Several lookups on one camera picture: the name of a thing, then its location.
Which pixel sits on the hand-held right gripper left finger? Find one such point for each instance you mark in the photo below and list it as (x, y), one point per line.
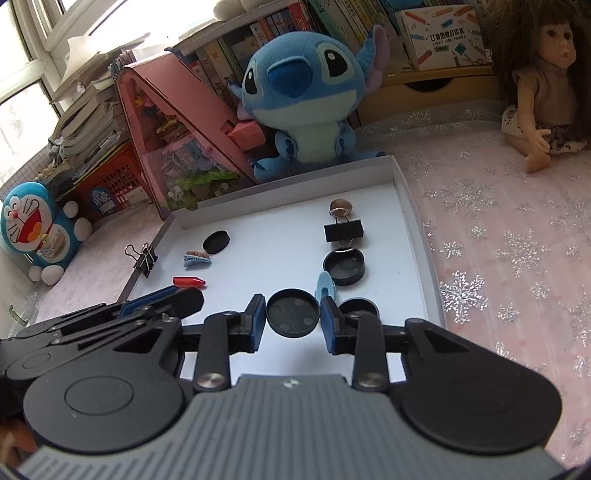
(257, 323)

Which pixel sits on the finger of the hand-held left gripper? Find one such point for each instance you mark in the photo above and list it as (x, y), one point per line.
(138, 302)
(184, 302)

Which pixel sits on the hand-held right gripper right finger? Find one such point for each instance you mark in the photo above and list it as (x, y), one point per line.
(330, 325)

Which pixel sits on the red crayon-shaped cap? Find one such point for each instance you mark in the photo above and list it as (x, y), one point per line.
(189, 282)

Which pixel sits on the black round lid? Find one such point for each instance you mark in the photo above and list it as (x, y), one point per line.
(293, 316)
(344, 270)

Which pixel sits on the black round cap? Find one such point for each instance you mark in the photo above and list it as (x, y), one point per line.
(362, 307)

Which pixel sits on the light blue hair clip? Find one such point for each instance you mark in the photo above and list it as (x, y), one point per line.
(324, 284)

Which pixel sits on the bear hair clip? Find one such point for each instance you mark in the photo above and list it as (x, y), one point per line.
(197, 260)

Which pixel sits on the black solid round puck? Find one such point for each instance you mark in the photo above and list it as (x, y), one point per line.
(217, 242)

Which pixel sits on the white cardboard box lid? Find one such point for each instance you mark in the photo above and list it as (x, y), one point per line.
(277, 230)

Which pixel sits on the large black binder clip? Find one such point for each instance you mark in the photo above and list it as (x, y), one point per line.
(344, 231)

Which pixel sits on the small black binder clip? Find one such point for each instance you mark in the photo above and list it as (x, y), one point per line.
(147, 261)

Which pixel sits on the green plastic stick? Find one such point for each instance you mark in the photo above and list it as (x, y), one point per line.
(16, 314)

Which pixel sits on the red plastic basket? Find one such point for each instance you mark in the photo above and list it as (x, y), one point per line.
(115, 180)

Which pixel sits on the blue cat plush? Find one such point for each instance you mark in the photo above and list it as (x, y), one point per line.
(37, 221)

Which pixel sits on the pink triangular miniature house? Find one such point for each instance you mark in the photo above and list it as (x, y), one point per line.
(184, 120)

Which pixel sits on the stack of books and papers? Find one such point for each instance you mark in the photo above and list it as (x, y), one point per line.
(92, 110)

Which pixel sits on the pink snowflake tablecloth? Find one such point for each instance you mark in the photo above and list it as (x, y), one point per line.
(508, 230)

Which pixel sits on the blue alien plush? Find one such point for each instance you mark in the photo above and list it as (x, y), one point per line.
(300, 92)

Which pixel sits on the wooden drawer box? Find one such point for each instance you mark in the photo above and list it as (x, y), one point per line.
(397, 97)

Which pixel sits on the window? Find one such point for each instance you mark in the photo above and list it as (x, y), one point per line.
(18, 41)

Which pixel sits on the row of upright shelf books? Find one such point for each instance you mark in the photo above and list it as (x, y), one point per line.
(277, 21)

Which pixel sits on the white pink plush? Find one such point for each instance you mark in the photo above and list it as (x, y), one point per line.
(233, 7)

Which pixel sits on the white pencil-print box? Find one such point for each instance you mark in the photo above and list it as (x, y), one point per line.
(443, 37)

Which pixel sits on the brown-haired doll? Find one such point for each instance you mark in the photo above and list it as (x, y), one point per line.
(545, 92)

